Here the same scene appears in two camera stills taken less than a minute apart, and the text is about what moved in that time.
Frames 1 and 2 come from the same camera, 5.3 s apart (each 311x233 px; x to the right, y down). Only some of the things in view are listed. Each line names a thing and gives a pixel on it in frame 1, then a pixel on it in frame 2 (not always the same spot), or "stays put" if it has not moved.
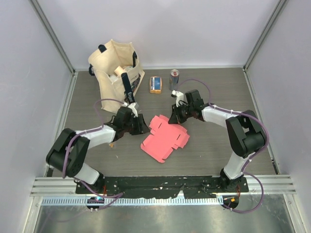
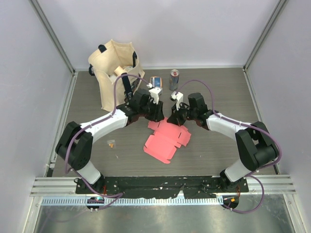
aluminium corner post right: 280,4 stays put
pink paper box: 165,136 stays put
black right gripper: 177,119 stays put
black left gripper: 142,127 -> 157,115
